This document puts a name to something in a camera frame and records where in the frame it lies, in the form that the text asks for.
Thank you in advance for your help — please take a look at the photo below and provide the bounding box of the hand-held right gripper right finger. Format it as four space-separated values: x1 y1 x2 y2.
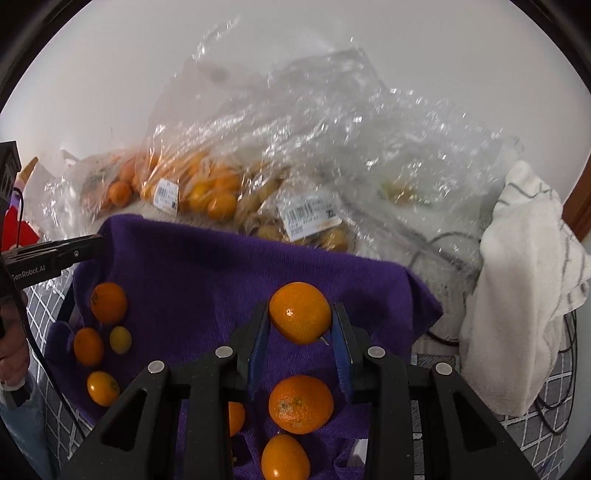
330 302 541 480

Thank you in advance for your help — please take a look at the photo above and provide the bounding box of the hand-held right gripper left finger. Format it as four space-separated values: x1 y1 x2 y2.
58 301 273 480

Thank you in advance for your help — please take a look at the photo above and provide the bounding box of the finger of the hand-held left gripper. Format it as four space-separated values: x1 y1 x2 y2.
28 234 105 267

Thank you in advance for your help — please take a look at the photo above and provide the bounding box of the large orange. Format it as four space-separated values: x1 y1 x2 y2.
269 282 333 345

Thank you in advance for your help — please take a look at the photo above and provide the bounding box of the orange mandarin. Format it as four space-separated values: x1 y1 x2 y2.
268 375 334 435
73 327 105 367
261 434 311 480
90 282 128 325
87 371 121 407
228 401 246 437

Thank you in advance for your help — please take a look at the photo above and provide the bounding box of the small yellow-green plum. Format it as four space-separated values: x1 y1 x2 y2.
110 326 133 354

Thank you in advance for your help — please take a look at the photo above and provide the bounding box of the person's left forearm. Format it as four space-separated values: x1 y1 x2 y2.
0 378 52 480

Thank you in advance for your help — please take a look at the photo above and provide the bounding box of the person's left hand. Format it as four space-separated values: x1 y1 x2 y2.
0 302 32 393

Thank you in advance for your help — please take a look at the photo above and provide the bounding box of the red box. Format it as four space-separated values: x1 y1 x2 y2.
17 220 43 247

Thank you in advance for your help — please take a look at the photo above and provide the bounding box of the crumpled clear bag with oranges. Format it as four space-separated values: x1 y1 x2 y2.
44 150 144 220

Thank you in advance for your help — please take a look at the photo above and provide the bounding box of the white plastic bag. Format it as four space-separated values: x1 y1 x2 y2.
21 148 95 243

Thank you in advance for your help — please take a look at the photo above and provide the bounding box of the purple towel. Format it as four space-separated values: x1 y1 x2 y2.
44 213 445 480

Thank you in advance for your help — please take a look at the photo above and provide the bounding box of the labelled clear bag of oranges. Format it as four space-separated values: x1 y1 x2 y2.
134 124 243 222

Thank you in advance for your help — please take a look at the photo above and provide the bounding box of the clear bag of yellowish produce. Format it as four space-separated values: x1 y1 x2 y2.
235 171 356 254

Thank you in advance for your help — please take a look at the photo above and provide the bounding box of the white towel with grey stripes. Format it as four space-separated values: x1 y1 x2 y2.
459 161 591 416

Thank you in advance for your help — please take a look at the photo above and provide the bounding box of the grey checked blanket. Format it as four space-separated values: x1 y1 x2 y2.
21 272 580 480

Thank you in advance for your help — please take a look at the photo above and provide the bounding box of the large crumpled clear plastic bag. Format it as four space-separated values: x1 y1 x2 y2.
185 16 527 278

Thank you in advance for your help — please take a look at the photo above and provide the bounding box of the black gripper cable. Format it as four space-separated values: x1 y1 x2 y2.
21 295 90 439

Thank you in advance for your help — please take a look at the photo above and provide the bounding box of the brown wooden door frame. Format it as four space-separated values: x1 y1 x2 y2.
564 152 591 241

